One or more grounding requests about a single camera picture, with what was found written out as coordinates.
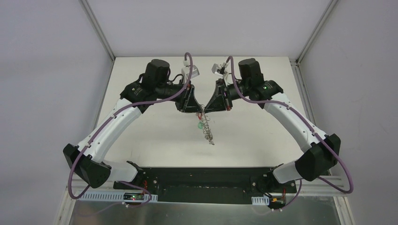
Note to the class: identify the aluminium frame rail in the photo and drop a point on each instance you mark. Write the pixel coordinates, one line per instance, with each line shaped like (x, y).
(313, 188)

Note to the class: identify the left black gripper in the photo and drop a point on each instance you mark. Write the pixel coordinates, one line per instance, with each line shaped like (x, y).
(183, 97)

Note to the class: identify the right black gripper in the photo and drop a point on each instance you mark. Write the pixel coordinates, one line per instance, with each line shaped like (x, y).
(225, 95)

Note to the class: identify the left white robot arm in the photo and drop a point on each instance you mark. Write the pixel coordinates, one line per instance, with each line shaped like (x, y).
(87, 158)

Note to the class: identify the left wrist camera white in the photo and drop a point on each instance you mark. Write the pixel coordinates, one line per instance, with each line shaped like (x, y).
(185, 71)

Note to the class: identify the metal disc keyring with rings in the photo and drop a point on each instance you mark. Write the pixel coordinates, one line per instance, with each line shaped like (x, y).
(206, 129)

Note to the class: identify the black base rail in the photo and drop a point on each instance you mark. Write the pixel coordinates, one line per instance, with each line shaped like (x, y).
(216, 185)

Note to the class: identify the right white cable duct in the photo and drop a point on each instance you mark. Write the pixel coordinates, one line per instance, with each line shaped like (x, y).
(261, 200)

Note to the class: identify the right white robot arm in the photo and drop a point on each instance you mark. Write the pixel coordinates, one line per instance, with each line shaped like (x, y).
(319, 149)

